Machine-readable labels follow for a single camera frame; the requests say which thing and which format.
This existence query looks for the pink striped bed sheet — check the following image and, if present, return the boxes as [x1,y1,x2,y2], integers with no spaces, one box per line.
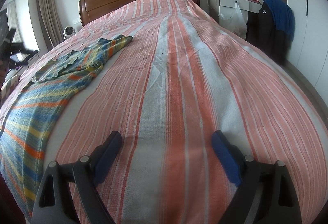
[1,0,327,223]

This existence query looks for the multicolour striped knit sweater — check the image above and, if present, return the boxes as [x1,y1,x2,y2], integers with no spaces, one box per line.
[1,35,133,219]

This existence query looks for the white desk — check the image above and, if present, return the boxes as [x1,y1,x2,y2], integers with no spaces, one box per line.
[207,0,262,39]

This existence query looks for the black chair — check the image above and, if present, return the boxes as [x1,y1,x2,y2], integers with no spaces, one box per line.
[246,4,291,66]

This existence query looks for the small white fan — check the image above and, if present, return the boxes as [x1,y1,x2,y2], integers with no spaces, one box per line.
[63,26,76,40]

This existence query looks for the beige curtain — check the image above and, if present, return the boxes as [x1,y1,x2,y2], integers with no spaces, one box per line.
[37,0,64,48]

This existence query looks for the blue garment on chair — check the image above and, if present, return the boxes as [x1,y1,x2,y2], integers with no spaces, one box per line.
[263,0,295,41]

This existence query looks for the white plastic bag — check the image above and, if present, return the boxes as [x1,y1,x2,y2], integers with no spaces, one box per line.
[219,1,247,38]

